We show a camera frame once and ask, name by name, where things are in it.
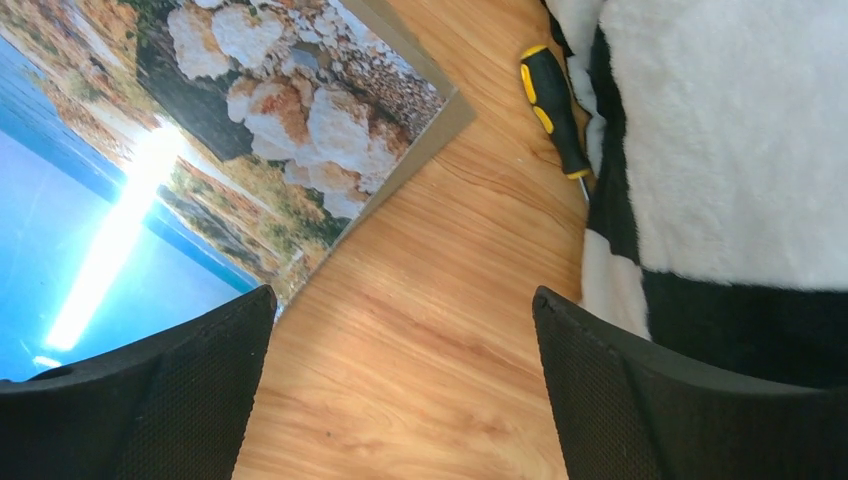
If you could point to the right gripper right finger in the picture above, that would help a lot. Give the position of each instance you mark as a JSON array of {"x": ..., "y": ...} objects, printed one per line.
[{"x": 627, "y": 408}]

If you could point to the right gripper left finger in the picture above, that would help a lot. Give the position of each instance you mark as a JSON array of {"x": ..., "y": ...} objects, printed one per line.
[{"x": 174, "y": 405}]

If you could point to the beach landscape photo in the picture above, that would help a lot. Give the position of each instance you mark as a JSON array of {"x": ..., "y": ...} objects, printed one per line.
[{"x": 144, "y": 147}]

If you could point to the yellow black screwdriver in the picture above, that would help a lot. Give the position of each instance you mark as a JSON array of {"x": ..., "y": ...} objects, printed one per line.
[{"x": 548, "y": 93}]

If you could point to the black white checkered pillow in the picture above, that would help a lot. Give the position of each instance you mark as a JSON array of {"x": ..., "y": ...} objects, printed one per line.
[{"x": 717, "y": 133}]

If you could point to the brown frame backing board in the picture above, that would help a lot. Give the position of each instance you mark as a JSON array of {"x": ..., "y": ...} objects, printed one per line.
[{"x": 379, "y": 110}]

